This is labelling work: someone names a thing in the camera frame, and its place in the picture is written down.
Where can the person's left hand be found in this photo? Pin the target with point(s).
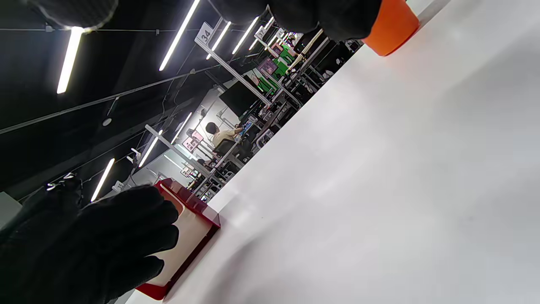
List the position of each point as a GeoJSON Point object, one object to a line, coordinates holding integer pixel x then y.
{"type": "Point", "coordinates": [76, 253]}

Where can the person's right hand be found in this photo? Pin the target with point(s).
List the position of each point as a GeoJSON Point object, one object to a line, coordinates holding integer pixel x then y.
{"type": "Point", "coordinates": [329, 17]}

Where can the orange cup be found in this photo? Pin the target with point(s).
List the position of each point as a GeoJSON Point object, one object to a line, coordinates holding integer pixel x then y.
{"type": "Point", "coordinates": [390, 27]}

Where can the cream plastic storage bin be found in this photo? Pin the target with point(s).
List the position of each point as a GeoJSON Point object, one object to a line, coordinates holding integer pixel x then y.
{"type": "Point", "coordinates": [190, 236]}

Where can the black monitor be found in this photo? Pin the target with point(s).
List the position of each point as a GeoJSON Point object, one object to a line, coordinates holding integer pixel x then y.
{"type": "Point", "coordinates": [240, 98]}

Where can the white numbered sign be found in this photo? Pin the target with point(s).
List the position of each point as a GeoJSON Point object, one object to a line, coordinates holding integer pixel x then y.
{"type": "Point", "coordinates": [205, 33]}

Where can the group of ceiling strip lights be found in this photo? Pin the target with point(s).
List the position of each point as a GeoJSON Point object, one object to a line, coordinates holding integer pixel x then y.
{"type": "Point", "coordinates": [69, 59]}

